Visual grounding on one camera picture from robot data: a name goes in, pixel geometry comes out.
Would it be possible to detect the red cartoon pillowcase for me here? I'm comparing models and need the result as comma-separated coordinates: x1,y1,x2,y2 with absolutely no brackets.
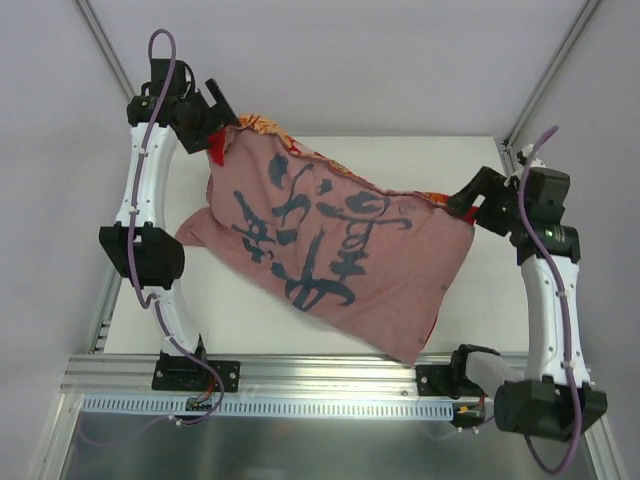
177,115,475,365

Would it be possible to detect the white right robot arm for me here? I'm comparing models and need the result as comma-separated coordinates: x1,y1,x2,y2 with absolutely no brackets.
447,167,608,442

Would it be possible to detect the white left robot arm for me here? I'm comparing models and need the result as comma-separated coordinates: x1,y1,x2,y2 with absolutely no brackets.
99,79,238,390

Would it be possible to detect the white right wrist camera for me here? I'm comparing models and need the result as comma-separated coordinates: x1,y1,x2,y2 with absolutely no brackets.
516,144,545,173

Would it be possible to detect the left aluminium frame post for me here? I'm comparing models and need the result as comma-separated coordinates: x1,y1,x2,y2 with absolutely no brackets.
71,0,135,123

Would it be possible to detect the aluminium frame post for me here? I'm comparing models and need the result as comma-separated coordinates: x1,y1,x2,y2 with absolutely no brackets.
71,0,135,123
502,0,602,150

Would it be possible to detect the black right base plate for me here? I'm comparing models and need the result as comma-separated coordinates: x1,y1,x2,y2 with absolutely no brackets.
415,364,459,399

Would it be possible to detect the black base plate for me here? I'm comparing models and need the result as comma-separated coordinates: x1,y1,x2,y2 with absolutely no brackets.
415,364,459,399
151,352,241,393

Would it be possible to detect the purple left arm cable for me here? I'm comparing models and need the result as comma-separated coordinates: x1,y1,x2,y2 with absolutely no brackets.
127,29,226,426

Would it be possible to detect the right aluminium frame post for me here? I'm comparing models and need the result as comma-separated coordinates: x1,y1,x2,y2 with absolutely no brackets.
502,0,602,150

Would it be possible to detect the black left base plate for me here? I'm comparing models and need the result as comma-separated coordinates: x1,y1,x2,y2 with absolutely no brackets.
151,352,241,393

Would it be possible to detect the aluminium mounting rail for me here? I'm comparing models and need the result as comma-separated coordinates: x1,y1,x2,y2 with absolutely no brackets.
60,353,422,399

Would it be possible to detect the white slotted cable duct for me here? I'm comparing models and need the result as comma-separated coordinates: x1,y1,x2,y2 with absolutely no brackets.
82,395,454,422

